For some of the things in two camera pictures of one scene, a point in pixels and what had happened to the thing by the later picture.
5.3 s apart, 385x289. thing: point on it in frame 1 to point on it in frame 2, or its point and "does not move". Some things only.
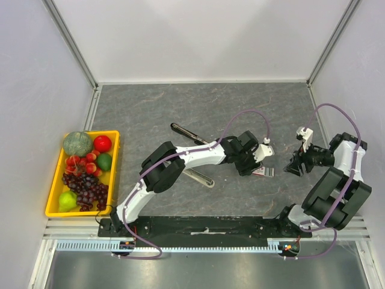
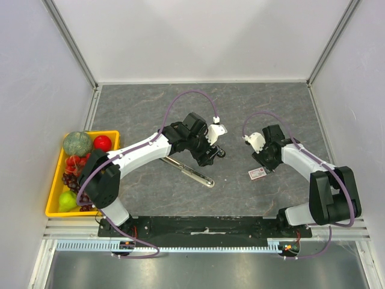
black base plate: (212, 229) does not move
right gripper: (298, 162) to (266, 161)
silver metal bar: (203, 179) does not move
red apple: (102, 143) does not move
